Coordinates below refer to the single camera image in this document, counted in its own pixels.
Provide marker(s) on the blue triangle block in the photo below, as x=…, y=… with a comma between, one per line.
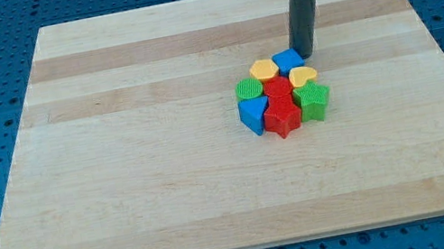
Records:
x=251, y=113

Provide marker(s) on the green cylinder block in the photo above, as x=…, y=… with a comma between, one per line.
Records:
x=248, y=88

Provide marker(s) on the red star block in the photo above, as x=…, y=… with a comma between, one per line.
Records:
x=282, y=116

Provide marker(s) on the red cylinder block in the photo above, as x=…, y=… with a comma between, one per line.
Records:
x=277, y=87

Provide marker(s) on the yellow hexagon block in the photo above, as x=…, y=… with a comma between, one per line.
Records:
x=264, y=70

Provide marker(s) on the yellow heart block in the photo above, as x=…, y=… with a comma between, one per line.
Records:
x=301, y=75

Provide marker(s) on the blue cube block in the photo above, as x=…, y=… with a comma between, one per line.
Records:
x=287, y=60

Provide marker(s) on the light wooden board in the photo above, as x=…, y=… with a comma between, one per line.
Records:
x=129, y=136

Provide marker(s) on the green star block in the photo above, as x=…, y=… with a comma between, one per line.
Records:
x=312, y=99

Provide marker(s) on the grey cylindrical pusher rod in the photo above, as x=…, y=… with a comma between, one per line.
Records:
x=301, y=26

